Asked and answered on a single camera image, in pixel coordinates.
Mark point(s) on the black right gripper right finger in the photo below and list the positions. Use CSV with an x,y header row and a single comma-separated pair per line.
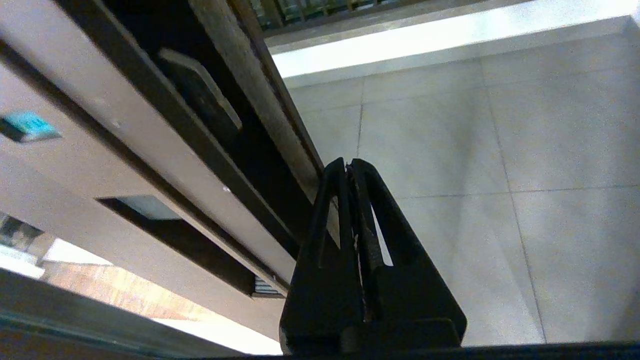
x,y
405,290

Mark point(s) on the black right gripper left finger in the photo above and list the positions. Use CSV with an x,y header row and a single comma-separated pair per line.
x,y
325,280

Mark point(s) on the brown framed sliding glass door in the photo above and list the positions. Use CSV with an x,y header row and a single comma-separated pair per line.
x,y
100,165

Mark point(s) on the grey metal rail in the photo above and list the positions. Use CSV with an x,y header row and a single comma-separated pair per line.
x,y
75,315

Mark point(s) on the stone balcony ledge cap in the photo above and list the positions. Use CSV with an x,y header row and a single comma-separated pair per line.
x,y
375,25

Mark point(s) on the black balcony railing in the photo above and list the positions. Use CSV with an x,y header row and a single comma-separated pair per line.
x,y
310,10

